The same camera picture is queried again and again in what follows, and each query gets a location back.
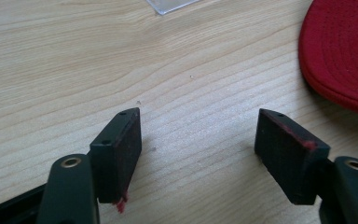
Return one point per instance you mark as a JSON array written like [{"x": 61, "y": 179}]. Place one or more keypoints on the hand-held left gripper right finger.
[{"x": 292, "y": 161}]

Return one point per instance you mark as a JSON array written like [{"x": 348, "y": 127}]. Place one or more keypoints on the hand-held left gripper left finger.
[{"x": 115, "y": 161}]

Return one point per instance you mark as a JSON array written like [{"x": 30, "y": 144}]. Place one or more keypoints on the red cap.
[{"x": 341, "y": 53}]

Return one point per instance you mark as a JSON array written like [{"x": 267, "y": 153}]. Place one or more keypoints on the clear plastic sheet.
[{"x": 171, "y": 4}]

